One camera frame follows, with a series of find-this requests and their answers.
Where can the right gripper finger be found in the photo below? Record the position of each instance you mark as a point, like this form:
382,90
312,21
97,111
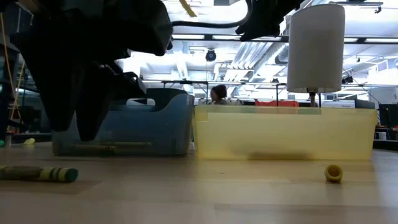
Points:
255,32

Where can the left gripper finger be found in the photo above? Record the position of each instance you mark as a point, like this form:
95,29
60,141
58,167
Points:
62,99
96,105

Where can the grey translucent plastic bin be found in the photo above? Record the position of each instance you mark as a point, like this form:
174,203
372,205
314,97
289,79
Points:
161,133

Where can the yellow crayon cap piece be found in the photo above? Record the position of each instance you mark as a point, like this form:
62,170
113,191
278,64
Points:
329,177

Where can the black overhead light bar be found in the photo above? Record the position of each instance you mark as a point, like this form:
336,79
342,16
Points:
208,37

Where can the white cylinder shade table lamp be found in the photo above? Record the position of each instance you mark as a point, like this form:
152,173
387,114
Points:
315,46

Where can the yellow crayon stub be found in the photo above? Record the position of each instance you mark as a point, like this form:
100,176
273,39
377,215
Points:
29,141

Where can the person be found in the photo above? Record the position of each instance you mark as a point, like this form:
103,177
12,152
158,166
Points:
220,91

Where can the yellow label tag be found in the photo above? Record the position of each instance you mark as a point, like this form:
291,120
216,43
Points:
188,8

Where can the red background cabinet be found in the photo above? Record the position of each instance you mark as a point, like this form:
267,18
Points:
276,103

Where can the yellow translucent plastic bin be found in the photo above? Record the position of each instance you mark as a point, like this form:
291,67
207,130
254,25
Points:
280,133

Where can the grey background monitor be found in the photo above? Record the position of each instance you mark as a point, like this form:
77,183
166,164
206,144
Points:
365,104

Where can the white cup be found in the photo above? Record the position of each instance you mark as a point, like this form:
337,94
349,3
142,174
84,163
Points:
381,136

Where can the black ceiling camera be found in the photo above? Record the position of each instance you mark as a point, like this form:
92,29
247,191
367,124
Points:
211,56

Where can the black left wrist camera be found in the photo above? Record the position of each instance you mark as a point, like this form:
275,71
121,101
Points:
146,28

